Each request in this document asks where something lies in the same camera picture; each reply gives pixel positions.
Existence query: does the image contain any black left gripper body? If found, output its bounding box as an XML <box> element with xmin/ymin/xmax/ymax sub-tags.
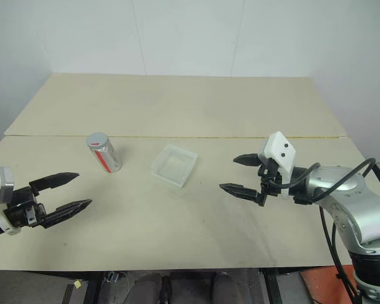
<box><xmin>3</xmin><ymin>185</ymin><xmax>48</xmax><ymax>229</ymax></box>

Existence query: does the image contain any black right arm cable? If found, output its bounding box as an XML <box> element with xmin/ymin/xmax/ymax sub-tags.
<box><xmin>265</xmin><ymin>157</ymin><xmax>377</xmax><ymax>304</ymax></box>

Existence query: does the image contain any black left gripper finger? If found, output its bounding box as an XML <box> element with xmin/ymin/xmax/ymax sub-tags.
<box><xmin>29</xmin><ymin>172</ymin><xmax>80</xmax><ymax>196</ymax></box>
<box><xmin>41</xmin><ymin>198</ymin><xmax>93</xmax><ymax>230</ymax></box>

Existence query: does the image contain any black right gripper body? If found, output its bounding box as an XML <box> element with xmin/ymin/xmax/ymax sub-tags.
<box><xmin>256</xmin><ymin>156</ymin><xmax>288</xmax><ymax>208</ymax></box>

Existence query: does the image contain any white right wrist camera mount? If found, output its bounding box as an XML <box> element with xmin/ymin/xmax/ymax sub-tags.
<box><xmin>261</xmin><ymin>130</ymin><xmax>297</xmax><ymax>200</ymax></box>

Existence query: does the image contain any black table frame leg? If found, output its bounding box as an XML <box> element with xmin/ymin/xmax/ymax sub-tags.
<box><xmin>84</xmin><ymin>271</ymin><xmax>101</xmax><ymax>304</ymax></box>
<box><xmin>262</xmin><ymin>269</ymin><xmax>282</xmax><ymax>304</ymax></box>

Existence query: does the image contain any red floor mat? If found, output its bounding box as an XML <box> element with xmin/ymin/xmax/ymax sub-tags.
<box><xmin>299</xmin><ymin>265</ymin><xmax>357</xmax><ymax>304</ymax></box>

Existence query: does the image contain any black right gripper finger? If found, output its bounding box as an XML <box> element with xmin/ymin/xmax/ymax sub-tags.
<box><xmin>233</xmin><ymin>153</ymin><xmax>262</xmax><ymax>168</ymax></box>
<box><xmin>219</xmin><ymin>182</ymin><xmax>264</xmax><ymax>207</ymax></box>

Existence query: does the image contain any dark rounded shape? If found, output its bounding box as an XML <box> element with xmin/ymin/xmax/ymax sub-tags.
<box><xmin>133</xmin><ymin>272</ymin><xmax>163</xmax><ymax>304</ymax></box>
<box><xmin>212</xmin><ymin>271</ymin><xmax>243</xmax><ymax>304</ymax></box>

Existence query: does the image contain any translucent square plastic container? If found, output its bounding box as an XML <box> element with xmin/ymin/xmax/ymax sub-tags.
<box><xmin>150</xmin><ymin>144</ymin><xmax>199</xmax><ymax>189</ymax></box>

